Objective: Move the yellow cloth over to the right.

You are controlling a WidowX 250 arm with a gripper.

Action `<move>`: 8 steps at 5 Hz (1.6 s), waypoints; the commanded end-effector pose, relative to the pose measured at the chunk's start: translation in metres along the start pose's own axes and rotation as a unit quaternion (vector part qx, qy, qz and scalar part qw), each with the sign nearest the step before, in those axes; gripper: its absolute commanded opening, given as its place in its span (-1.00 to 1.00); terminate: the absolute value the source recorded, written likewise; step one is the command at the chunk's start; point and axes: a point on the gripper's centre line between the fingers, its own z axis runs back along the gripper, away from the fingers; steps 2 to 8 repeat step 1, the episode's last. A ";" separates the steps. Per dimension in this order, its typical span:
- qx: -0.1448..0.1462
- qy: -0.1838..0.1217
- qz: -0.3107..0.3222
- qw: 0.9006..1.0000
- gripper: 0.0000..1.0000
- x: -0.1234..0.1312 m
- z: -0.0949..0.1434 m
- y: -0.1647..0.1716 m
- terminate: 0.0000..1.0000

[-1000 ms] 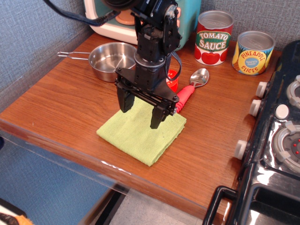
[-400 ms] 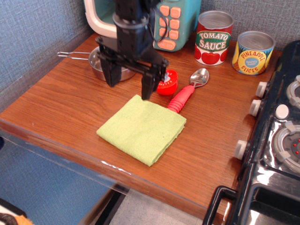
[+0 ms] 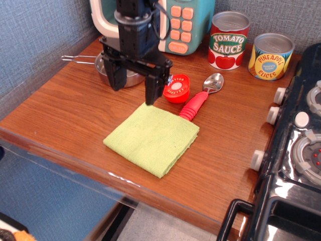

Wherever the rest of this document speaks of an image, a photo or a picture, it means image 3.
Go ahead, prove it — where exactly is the black toy stove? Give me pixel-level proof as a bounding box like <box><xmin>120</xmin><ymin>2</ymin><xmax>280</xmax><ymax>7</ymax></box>
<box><xmin>216</xmin><ymin>42</ymin><xmax>321</xmax><ymax>241</ymax></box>

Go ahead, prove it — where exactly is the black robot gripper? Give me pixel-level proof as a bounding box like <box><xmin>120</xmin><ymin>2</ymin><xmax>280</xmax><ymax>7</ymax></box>
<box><xmin>101</xmin><ymin>10</ymin><xmax>173</xmax><ymax>105</ymax></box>

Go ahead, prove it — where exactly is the white stove knob bottom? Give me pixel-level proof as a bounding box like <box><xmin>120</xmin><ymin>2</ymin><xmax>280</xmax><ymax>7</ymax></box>
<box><xmin>250</xmin><ymin>150</ymin><xmax>265</xmax><ymax>171</ymax></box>

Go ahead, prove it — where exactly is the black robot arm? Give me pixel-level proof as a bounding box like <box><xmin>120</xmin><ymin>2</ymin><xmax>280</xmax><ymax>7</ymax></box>
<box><xmin>100</xmin><ymin>1</ymin><xmax>173</xmax><ymax>105</ymax></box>

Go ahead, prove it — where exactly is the white stove knob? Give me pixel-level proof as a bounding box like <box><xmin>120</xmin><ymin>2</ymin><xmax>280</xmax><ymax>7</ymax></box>
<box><xmin>266</xmin><ymin>106</ymin><xmax>280</xmax><ymax>125</ymax></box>
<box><xmin>250</xmin><ymin>150</ymin><xmax>265</xmax><ymax>171</ymax></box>
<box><xmin>273</xmin><ymin>87</ymin><xmax>286</xmax><ymax>105</ymax></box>

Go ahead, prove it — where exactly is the yellow-green cloth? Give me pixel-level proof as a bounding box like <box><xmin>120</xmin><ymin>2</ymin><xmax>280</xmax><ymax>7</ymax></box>
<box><xmin>103</xmin><ymin>103</ymin><xmax>200</xmax><ymax>178</ymax></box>

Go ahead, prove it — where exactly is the white stove knob middle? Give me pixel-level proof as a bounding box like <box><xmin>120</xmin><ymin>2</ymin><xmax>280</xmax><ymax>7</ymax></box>
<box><xmin>266</xmin><ymin>106</ymin><xmax>280</xmax><ymax>125</ymax></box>

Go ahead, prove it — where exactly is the red toy tomato half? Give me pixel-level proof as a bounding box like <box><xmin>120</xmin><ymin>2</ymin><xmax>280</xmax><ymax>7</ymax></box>
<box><xmin>163</xmin><ymin>74</ymin><xmax>190</xmax><ymax>103</ymax></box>

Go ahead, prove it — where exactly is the black oven door handle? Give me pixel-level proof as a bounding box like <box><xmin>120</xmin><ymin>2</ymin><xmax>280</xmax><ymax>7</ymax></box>
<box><xmin>217</xmin><ymin>199</ymin><xmax>255</xmax><ymax>241</ymax></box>

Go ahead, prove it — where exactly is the white stove knob top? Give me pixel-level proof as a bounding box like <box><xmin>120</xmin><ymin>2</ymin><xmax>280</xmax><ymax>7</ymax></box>
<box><xmin>273</xmin><ymin>87</ymin><xmax>286</xmax><ymax>105</ymax></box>

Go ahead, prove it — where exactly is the pineapple slices can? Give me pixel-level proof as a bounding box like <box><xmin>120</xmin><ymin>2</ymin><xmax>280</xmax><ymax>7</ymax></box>
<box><xmin>248</xmin><ymin>33</ymin><xmax>295</xmax><ymax>81</ymax></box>

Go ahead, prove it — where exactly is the small steel pan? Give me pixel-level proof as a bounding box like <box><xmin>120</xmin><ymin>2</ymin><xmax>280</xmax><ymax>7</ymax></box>
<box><xmin>60</xmin><ymin>53</ymin><xmax>144</xmax><ymax>88</ymax></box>

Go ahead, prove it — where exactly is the spoon with red handle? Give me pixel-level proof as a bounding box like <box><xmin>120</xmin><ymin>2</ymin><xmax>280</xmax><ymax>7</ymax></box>
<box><xmin>179</xmin><ymin>73</ymin><xmax>224</xmax><ymax>121</ymax></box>

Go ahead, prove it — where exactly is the teal toy microwave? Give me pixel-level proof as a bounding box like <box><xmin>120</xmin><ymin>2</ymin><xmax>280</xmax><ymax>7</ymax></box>
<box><xmin>90</xmin><ymin>0</ymin><xmax>216</xmax><ymax>55</ymax></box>

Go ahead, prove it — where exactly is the tomato sauce can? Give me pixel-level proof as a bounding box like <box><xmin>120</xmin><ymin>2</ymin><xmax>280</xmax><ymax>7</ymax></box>
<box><xmin>208</xmin><ymin>11</ymin><xmax>250</xmax><ymax>70</ymax></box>

